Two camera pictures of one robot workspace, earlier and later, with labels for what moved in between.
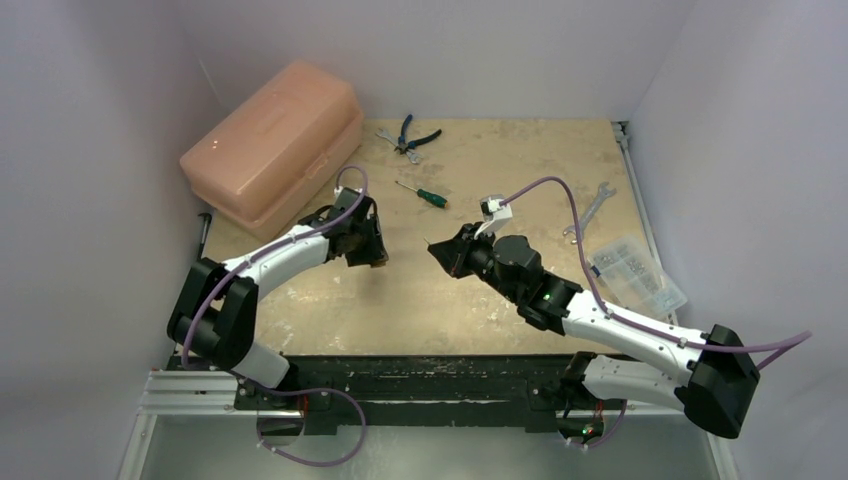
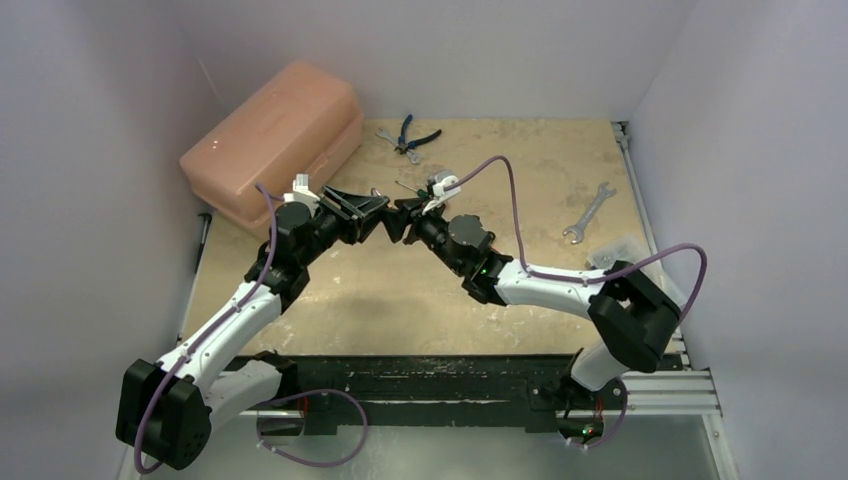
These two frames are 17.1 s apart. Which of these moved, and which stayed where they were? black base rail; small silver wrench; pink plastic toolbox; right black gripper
Moved: right black gripper
Stayed: black base rail; small silver wrench; pink plastic toolbox
